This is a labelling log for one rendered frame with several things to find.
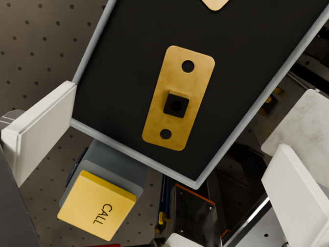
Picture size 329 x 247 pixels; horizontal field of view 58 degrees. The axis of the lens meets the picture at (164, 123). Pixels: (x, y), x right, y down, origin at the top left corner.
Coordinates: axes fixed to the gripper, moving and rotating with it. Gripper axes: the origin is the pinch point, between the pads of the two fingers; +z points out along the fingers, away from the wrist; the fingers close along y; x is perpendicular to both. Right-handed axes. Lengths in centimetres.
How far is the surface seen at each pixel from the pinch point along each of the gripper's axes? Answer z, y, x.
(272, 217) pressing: 23.0, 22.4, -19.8
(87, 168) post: 9.1, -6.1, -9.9
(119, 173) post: 9.5, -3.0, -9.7
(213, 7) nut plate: 6.7, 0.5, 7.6
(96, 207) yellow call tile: 7.1, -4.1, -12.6
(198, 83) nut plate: 6.7, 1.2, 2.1
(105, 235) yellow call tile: 7.1, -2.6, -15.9
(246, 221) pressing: 23.0, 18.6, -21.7
